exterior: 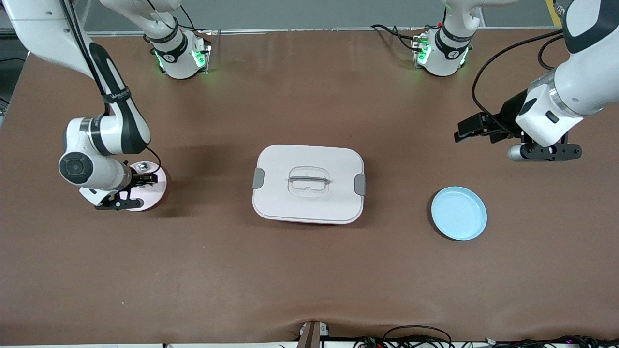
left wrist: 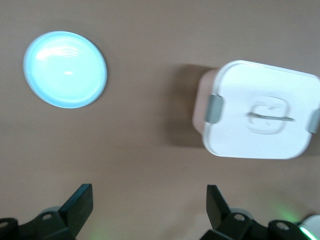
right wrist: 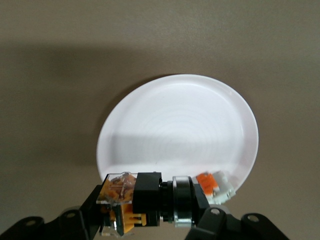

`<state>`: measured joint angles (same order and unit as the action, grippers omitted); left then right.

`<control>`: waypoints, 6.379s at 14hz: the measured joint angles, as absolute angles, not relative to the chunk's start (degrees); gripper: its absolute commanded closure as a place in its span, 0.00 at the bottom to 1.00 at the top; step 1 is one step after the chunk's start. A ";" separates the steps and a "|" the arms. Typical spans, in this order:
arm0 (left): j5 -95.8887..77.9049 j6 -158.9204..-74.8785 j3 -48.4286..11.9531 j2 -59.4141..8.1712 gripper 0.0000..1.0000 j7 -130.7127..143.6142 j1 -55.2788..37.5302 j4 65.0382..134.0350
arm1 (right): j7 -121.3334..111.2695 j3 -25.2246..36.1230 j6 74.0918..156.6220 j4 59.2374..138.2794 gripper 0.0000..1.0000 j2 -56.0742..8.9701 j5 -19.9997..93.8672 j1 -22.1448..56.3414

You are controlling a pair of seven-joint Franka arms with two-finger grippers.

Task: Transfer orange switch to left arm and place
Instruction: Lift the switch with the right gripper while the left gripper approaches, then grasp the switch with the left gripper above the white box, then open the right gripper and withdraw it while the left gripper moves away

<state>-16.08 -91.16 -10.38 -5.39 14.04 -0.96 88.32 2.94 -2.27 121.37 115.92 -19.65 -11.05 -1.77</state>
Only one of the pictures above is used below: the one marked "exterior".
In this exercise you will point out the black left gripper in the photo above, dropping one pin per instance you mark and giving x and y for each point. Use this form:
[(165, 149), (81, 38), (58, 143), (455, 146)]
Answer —
[(508, 112)]

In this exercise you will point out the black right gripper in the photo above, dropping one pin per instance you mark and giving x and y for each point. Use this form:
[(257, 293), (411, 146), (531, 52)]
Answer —
[(140, 180)]

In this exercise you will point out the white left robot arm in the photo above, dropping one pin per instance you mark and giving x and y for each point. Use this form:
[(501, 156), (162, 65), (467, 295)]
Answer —
[(580, 82)]

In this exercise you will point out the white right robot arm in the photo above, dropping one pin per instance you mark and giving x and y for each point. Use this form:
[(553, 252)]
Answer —
[(111, 135)]

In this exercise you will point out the grey box latch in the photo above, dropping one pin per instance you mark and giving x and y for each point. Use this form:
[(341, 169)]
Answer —
[(360, 184), (258, 178)]

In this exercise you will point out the white lidded storage box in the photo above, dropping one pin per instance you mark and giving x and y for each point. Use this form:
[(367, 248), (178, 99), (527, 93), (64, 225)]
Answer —
[(309, 205)]

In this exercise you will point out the pink round plate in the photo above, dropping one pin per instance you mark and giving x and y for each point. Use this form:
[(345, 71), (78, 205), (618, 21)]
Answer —
[(154, 195)]

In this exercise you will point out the light blue round plate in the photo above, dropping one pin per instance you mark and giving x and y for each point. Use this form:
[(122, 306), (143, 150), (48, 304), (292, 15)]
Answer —
[(458, 213)]

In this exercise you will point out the small silver switch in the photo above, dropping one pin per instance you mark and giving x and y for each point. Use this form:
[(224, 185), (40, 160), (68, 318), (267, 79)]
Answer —
[(142, 167)]

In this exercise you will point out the silver table edge rail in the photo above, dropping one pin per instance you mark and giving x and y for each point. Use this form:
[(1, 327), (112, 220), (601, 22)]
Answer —
[(314, 30)]

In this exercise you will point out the grey metal table bracket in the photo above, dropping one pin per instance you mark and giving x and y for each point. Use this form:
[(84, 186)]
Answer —
[(312, 334)]

